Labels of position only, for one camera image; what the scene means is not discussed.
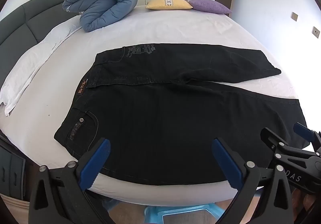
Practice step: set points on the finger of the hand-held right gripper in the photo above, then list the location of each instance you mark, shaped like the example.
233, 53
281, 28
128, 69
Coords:
302, 129
278, 143

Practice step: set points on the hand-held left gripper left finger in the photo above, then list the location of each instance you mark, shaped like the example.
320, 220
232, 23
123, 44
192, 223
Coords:
96, 162

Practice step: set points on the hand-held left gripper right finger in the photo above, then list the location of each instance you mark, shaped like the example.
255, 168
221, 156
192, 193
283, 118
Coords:
225, 162

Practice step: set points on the black pants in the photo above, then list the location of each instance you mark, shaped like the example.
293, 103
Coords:
163, 118

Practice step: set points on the blue plastic stool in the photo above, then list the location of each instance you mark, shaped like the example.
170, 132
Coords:
160, 214

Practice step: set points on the dark nightstand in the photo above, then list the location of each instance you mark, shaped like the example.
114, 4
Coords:
12, 171

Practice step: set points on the white folded blanket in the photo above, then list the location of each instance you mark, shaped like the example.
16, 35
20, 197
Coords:
22, 68

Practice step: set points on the bed with white sheet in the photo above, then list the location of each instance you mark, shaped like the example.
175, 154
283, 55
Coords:
175, 28

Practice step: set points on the purple pillow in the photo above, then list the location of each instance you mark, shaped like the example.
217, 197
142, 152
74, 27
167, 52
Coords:
208, 5

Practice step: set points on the grey padded headboard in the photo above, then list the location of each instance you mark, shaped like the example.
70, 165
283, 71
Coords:
32, 20

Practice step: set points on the blue rolled duvet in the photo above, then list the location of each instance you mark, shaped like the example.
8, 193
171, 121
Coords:
100, 4

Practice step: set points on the yellow pillow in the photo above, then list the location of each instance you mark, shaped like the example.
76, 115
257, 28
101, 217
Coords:
168, 3

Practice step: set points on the bronze wall socket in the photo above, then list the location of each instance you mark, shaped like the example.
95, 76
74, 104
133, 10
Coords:
294, 16
316, 32

